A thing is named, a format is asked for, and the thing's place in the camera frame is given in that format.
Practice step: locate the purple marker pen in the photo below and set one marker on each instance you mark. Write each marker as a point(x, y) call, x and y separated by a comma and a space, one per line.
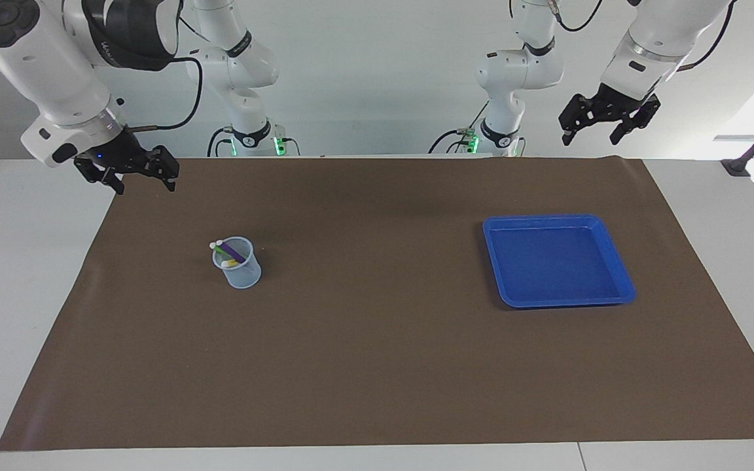
point(236, 254)

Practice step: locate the blue plastic tray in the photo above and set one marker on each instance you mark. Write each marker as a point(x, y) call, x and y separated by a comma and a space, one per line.
point(560, 261)

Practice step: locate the brown table mat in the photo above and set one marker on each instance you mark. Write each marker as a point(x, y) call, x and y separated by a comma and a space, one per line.
point(377, 360)

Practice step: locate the green marker pen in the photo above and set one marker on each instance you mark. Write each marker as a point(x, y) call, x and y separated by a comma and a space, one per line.
point(220, 248)

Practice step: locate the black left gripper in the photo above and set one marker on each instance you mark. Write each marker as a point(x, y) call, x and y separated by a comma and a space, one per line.
point(616, 101)

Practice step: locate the translucent plastic cup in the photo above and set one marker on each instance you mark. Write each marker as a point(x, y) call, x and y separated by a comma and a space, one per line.
point(243, 276)

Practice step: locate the green lit base connector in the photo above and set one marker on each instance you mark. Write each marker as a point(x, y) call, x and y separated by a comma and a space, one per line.
point(279, 145)
point(470, 142)

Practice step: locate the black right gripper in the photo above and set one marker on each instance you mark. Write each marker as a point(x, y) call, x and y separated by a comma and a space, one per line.
point(115, 152)

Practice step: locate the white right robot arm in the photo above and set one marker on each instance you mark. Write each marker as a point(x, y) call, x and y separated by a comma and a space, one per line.
point(43, 59)

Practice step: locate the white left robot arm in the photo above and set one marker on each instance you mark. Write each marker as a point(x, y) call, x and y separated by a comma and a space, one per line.
point(665, 26)

